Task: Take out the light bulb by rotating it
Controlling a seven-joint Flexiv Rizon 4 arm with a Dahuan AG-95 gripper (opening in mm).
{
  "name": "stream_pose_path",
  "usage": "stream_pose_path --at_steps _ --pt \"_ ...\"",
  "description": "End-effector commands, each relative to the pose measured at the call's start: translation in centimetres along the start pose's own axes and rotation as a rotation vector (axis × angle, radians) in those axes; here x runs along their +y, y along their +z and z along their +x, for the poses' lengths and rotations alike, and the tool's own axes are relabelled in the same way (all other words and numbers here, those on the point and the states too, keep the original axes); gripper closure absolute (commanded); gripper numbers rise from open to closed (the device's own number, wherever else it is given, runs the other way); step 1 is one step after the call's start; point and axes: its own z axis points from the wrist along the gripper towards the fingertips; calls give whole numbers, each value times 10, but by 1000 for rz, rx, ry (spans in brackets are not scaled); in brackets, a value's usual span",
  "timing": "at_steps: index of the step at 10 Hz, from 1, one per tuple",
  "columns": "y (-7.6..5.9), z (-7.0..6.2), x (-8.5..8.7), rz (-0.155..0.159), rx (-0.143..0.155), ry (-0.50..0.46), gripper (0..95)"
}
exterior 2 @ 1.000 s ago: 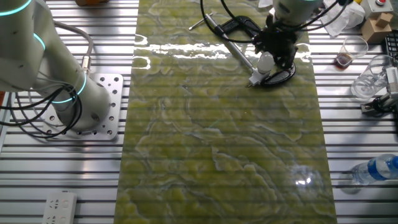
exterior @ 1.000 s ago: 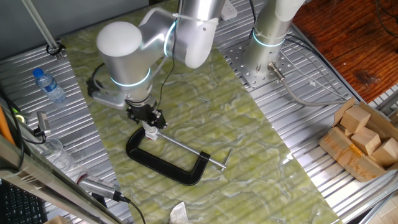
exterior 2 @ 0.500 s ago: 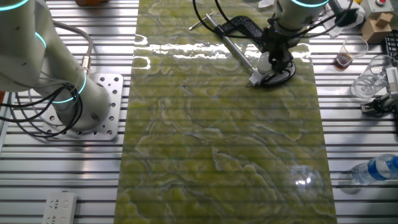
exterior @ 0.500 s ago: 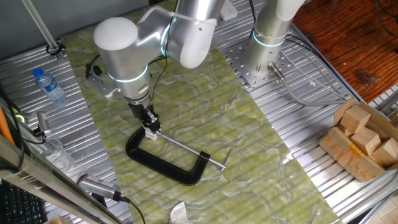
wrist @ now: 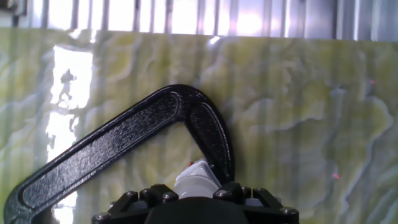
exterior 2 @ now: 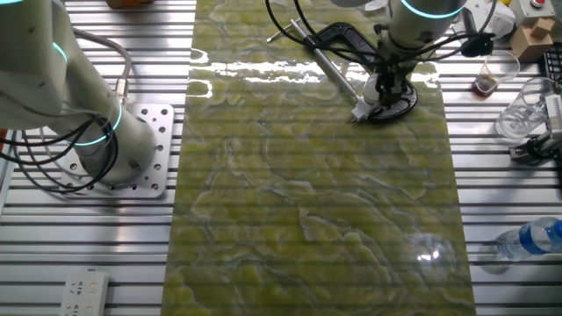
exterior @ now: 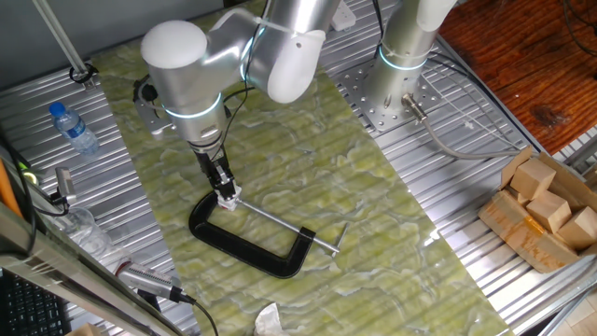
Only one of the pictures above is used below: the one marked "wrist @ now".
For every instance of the green marble pattern mat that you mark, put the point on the green marble pattern mat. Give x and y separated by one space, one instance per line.
311 124

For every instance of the black C-clamp with steel screw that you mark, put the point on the black C-clamp with steel screw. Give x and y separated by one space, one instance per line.
109 146

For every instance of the white lamp socket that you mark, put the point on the white lamp socket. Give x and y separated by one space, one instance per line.
196 169

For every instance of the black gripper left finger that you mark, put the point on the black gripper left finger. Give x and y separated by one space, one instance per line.
133 200

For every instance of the white light bulb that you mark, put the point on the white light bulb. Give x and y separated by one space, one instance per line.
196 186

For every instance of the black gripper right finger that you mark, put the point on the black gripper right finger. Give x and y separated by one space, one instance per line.
267 202

